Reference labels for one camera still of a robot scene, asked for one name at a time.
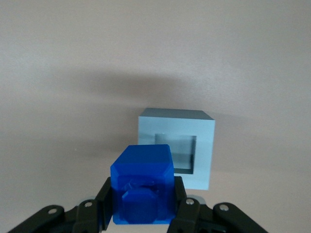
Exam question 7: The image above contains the blue plastic part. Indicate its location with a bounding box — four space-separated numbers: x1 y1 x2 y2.
110 144 176 225

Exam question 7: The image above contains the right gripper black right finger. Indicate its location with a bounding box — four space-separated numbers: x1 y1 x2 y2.
167 176 267 233

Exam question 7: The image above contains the gray square base block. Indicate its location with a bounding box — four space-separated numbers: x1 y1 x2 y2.
138 108 216 191

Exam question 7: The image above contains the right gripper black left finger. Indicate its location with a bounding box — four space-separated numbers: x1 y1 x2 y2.
6 176 114 233

